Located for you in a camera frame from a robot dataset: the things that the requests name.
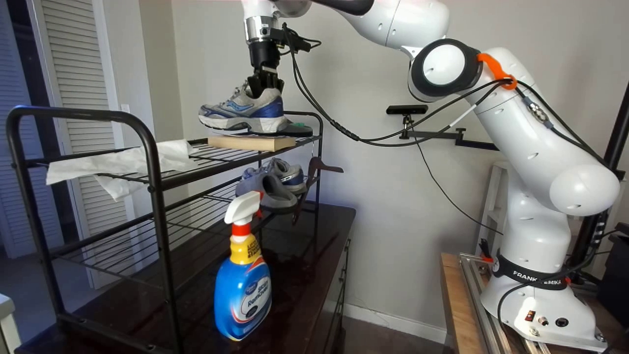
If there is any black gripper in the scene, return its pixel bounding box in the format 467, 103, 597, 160
245, 38, 285, 97

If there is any grey white blue sneaker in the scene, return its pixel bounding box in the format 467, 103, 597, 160
196, 82, 294, 137

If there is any tan hardcover book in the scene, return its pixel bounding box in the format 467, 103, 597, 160
206, 131, 300, 152

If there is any grey blue laced sneaker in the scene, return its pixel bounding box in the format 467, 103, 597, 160
269, 156, 308, 196

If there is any black metal shelf rack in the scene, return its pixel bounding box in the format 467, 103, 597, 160
5, 105, 326, 337

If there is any grey felt slipper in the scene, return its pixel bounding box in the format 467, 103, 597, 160
285, 119, 316, 139

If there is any plain grey shoe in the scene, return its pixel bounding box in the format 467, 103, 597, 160
233, 164, 300, 211

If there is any white crumpled cloth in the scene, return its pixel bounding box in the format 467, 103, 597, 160
45, 137, 200, 202

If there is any white louvered closet door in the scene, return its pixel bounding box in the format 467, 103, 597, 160
25, 0, 157, 261

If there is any dark wooden dresser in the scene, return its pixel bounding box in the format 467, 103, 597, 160
17, 202, 357, 354

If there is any blue spray cleaner bottle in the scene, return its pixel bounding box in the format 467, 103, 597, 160
212, 190, 275, 343

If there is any white baseboard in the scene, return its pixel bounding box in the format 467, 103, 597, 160
342, 302, 452, 345

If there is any wooden robot bench top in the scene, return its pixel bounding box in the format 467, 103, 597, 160
438, 251, 629, 354

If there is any white furniture corner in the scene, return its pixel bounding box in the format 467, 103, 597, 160
0, 292, 23, 354

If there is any black vertical pole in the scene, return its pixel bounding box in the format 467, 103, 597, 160
576, 82, 629, 267

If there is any black equipment box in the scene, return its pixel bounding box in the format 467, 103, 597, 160
597, 221, 629, 329

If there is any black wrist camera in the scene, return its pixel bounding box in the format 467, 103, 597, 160
269, 23, 324, 54

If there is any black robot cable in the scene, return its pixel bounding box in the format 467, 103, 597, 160
287, 36, 520, 147

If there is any black stereo camera bar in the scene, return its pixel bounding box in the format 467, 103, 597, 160
385, 101, 430, 117

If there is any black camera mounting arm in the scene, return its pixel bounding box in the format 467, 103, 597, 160
399, 113, 501, 152

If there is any orange arm cable clip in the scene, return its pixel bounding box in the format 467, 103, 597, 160
475, 50, 520, 92

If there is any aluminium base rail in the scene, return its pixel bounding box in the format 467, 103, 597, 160
458, 251, 546, 354

